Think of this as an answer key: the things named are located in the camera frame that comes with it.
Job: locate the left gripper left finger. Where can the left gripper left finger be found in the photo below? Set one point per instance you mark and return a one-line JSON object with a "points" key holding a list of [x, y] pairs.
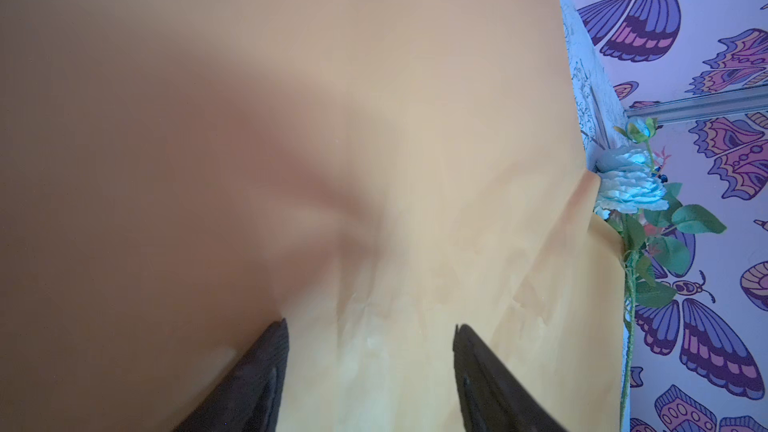
{"points": [[248, 398]]}

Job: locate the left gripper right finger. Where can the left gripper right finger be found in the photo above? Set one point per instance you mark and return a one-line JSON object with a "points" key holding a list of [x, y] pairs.
{"points": [[491, 398]]}

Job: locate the white fake flower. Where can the white fake flower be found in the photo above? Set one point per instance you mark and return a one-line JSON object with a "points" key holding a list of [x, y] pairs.
{"points": [[639, 203]]}

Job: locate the orange wrapping paper sheet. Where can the orange wrapping paper sheet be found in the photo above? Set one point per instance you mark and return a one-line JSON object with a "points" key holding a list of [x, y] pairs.
{"points": [[178, 174]]}

